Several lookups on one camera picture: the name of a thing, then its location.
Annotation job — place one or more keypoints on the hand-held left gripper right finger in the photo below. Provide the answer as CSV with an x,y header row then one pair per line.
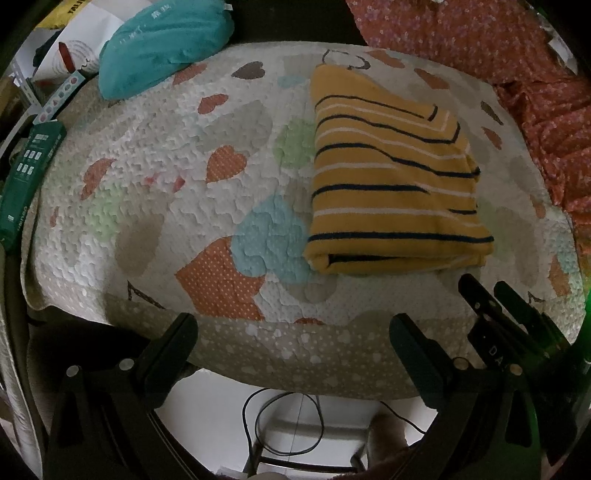
x,y
408,344

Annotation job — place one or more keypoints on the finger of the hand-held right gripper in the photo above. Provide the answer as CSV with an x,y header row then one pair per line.
x,y
515,302
475,295

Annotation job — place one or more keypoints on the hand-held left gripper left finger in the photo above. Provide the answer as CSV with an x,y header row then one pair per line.
x,y
178,334

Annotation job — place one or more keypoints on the yellow striped shirt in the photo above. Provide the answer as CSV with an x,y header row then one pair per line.
x,y
392,175

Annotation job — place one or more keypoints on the white stool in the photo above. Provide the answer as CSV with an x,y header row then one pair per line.
x,y
314,436

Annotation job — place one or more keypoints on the white quilt with hearts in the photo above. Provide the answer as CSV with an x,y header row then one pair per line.
x,y
184,184

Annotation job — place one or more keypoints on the green wipes packet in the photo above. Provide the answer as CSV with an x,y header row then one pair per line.
x,y
30,180

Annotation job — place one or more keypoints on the red floral cloth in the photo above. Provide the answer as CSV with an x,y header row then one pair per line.
x,y
508,41

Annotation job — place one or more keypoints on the light blue box with shapes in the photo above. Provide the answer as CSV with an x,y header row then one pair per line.
x,y
60,97

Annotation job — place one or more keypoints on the teal pillow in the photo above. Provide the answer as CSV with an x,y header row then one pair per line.
x,y
161,46

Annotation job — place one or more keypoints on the slotted metal bar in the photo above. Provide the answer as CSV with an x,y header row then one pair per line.
x,y
23,85

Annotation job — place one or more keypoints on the white paper bag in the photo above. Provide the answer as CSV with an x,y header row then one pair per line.
x,y
87,37

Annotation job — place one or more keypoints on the yellow bag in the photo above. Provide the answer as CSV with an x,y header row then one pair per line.
x,y
64,11

